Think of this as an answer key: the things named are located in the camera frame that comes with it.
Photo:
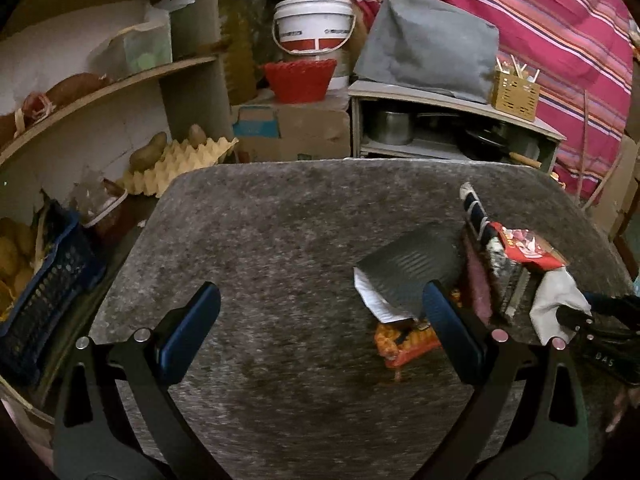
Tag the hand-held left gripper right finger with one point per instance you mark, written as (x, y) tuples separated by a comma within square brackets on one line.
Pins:
[(450, 330)]

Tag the large yellowish plastic jug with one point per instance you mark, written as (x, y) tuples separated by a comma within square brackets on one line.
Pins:
[(240, 50)]

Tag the brown cardboard sheet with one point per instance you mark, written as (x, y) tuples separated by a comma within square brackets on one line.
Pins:
[(620, 185)]

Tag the red snack wrapper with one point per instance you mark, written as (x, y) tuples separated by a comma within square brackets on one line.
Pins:
[(530, 250)]

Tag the grey fabric cover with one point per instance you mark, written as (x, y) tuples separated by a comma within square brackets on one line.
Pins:
[(425, 45)]

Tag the small potato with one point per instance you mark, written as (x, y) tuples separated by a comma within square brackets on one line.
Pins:
[(197, 135)]

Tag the orange snack wrapper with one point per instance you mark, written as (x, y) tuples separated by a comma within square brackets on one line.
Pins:
[(400, 347)]

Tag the greenish box in plastic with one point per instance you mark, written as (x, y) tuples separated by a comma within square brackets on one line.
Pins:
[(145, 50)]

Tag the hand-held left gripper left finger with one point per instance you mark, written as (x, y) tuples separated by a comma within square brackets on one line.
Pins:
[(192, 325)]

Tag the small steel pot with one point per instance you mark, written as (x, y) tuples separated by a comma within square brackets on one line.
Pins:
[(390, 127)]

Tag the person's right hand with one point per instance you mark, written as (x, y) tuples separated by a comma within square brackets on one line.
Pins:
[(620, 410)]

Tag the small white cabinet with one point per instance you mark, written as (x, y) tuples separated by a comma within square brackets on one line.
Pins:
[(357, 120)]

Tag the dark frying pan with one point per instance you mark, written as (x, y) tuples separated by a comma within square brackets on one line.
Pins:
[(495, 142)]

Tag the pink striped cloth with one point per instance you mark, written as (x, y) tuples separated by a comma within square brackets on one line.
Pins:
[(550, 20)]

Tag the cardboard egg tray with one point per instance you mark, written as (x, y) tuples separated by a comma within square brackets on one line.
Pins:
[(175, 165)]

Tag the large potato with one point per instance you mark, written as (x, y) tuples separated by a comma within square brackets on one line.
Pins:
[(147, 152)]

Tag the blue plastic crate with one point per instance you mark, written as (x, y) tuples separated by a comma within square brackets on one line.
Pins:
[(55, 285)]

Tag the pile of potatoes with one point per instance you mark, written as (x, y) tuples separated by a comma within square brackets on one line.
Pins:
[(10, 260)]

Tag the black foil wrapper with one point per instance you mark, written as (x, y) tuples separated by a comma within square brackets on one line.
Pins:
[(415, 265)]

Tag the clear plastic container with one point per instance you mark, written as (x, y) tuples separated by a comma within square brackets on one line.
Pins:
[(97, 200)]

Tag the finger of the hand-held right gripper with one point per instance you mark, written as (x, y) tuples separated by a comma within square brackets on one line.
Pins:
[(617, 307), (575, 321)]

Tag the bunch of wooden sticks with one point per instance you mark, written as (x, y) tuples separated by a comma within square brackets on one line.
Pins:
[(517, 67)]

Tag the white plastic bucket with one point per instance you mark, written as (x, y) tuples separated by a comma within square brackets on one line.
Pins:
[(312, 20)]

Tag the wooden shelf unit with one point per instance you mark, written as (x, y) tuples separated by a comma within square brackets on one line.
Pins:
[(192, 95)]

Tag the cardboard box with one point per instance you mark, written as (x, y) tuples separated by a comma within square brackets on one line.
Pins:
[(310, 130)]

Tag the black white patterned wrapper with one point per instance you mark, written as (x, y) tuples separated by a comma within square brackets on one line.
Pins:
[(507, 280)]

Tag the red plastic basket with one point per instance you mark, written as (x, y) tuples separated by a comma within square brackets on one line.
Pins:
[(300, 82)]

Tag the row of sweet potatoes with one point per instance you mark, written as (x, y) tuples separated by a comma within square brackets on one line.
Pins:
[(70, 87)]

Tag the yellow perforated holder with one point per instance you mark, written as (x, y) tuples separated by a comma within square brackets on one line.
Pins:
[(515, 97)]

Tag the thin wooden stick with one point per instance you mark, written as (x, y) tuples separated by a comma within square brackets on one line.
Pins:
[(584, 145)]

